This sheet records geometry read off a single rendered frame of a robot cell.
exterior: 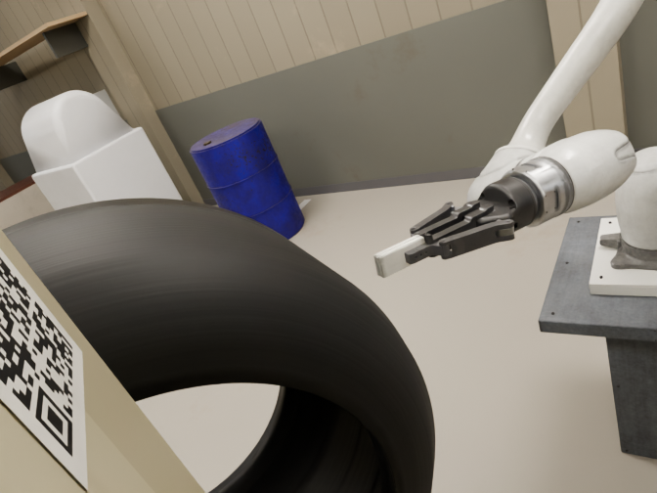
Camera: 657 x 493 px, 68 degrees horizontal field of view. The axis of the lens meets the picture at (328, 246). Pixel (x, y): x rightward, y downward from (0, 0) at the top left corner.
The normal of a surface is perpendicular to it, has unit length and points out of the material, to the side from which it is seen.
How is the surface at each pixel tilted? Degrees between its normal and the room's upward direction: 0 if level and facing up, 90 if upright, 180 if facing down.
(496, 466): 0
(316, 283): 64
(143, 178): 90
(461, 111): 90
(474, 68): 90
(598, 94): 90
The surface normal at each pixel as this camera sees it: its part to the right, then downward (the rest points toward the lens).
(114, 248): 0.08, -0.84
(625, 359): -0.49, 0.57
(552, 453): -0.36, -0.82
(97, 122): 0.82, -0.04
